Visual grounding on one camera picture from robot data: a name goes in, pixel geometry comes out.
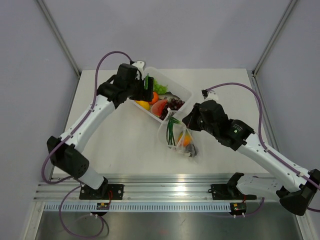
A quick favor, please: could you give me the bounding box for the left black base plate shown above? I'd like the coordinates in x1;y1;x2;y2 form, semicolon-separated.
79;183;124;200

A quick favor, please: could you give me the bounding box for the right small circuit board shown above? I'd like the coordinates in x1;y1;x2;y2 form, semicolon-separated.
230;202;247;215

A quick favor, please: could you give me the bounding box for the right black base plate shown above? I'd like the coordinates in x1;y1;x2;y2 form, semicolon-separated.
207;184;257;201

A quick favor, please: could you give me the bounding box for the green chili pepper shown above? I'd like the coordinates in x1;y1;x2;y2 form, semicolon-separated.
144;74;154;91

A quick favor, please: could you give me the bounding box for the aluminium frame post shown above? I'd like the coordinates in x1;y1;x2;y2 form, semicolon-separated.
34;0;81;78
251;0;300;77

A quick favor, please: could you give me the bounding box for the yellow orange mango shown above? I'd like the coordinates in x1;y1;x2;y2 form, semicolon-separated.
135;100;151;111

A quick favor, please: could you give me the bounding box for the aluminium mounting rail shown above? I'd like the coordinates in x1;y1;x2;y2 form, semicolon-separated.
33;173;281;202

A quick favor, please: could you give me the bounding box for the right aluminium frame post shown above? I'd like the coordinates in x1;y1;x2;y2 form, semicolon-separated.
251;0;300;77

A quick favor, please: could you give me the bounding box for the grey toy fish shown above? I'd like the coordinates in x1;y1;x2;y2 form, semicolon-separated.
158;91;180;101

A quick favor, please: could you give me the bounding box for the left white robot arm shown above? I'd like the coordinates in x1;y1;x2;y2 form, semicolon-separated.
47;61;153;200

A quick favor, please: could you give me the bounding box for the green scallion bunch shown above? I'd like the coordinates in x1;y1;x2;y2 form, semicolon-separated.
166;116;180;147

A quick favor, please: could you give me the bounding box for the left aluminium frame post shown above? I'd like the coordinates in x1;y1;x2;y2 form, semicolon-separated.
34;0;81;78

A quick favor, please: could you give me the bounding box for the orange tangerine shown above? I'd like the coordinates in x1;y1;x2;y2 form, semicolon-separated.
149;91;159;105

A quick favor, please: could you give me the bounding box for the left small circuit board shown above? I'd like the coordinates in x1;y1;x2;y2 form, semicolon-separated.
96;202;110;211

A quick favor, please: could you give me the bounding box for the green grape bunch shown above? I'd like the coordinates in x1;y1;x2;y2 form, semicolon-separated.
153;79;168;95

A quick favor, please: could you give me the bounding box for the white slotted cable duct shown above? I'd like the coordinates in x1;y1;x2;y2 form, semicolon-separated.
44;202;231;213

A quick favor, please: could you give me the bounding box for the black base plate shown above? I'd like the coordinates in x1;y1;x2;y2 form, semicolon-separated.
79;183;124;200
207;184;257;201

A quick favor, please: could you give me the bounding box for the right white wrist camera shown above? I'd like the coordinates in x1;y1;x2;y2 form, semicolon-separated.
201;89;219;102

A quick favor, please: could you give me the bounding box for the purple grape bunch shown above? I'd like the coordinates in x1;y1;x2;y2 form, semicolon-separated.
159;98;185;120

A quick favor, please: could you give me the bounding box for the watermelon slice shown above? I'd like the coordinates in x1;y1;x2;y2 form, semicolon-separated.
150;99;168;117

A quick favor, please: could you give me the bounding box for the small circuit board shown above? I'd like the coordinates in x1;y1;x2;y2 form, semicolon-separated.
96;202;110;211
230;202;247;215

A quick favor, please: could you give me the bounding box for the clear zip top bag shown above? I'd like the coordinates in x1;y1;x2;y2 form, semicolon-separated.
157;108;199;159

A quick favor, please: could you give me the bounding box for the green orange mango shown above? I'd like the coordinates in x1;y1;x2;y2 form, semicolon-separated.
177;132;192;147

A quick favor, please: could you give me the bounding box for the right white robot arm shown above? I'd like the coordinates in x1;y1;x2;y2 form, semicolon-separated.
182;100;320;216

